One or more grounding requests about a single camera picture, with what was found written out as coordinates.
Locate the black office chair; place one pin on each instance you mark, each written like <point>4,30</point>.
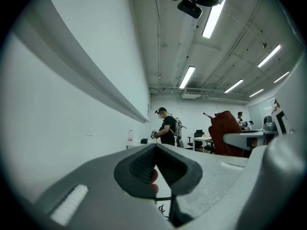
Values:
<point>197,135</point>

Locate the long white wall desk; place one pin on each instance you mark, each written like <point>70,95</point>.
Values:
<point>136,144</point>

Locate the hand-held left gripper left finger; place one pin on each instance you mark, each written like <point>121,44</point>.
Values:
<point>96,200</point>

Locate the ceiling light strip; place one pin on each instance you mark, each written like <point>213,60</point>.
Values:
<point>187,77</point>
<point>269,56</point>
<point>233,86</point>
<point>281,77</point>
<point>256,93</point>
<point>212,18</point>

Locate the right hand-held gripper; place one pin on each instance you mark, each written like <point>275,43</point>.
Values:
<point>283,171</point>

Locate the small white table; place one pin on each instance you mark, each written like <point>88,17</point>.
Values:
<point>204,139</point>

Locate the dark red office chair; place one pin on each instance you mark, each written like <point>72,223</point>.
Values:
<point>223,126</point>

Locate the white bottle with red label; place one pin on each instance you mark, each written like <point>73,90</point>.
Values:
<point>130,138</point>

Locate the ceiling sprinkler head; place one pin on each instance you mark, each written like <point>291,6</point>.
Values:
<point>264,45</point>

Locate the grey desktop machine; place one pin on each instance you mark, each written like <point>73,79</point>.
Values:
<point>269,124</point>

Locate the white ceiling pipes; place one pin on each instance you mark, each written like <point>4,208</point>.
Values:
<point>216,96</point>

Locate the white ceiling air conditioner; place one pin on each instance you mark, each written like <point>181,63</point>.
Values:
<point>191,93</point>

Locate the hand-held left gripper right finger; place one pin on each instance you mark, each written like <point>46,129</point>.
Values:
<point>211,176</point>

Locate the small black box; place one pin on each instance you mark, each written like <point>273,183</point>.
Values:
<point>144,141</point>

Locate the black head-worn camera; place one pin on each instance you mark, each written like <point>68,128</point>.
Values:
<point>190,8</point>

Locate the white ceiling conduit pipe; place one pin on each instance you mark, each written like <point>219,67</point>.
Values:
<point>158,32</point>

